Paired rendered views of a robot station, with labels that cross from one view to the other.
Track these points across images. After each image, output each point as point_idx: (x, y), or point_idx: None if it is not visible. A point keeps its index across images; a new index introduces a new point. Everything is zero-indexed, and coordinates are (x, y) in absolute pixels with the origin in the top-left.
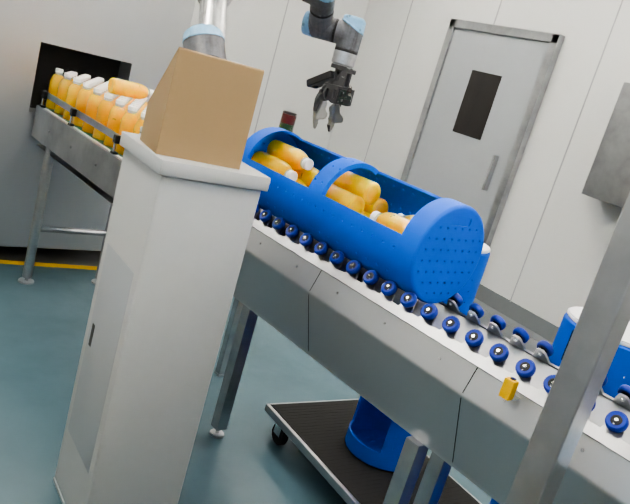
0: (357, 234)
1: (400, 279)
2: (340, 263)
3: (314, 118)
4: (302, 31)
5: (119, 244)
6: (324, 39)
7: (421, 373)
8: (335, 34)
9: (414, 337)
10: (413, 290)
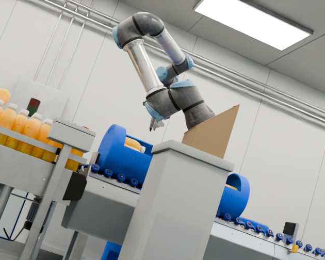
0: None
1: (235, 212)
2: None
3: (157, 125)
4: (161, 77)
5: (177, 212)
6: (165, 83)
7: (254, 252)
8: (172, 82)
9: (247, 237)
10: (239, 216)
